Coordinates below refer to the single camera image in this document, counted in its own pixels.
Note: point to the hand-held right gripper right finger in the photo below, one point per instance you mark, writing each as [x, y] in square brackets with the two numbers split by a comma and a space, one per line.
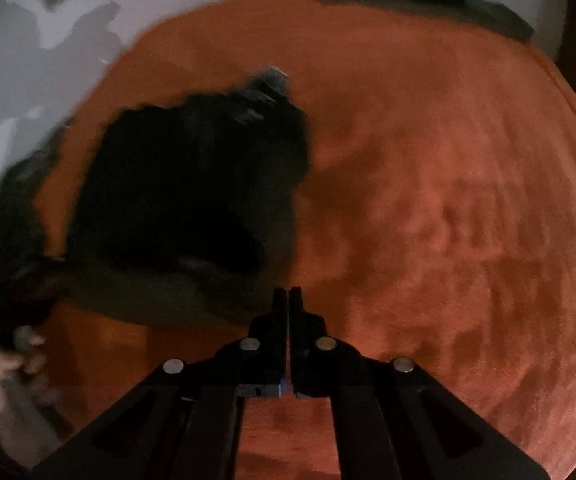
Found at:
[297, 340]

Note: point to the black paisley print garment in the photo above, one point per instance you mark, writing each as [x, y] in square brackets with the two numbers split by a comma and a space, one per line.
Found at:
[182, 185]

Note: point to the folded grey garment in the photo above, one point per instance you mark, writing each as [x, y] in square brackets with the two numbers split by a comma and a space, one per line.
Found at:
[493, 17]

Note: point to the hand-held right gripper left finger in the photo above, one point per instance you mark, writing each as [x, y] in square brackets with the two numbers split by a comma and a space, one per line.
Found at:
[279, 340]

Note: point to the person's left hand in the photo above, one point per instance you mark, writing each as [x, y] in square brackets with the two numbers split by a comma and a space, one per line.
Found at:
[2, 370]

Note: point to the dark grey denim garment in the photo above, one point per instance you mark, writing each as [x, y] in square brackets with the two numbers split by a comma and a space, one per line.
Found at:
[7, 245]

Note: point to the orange fleece blanket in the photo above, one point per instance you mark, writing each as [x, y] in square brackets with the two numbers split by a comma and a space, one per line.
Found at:
[443, 210]

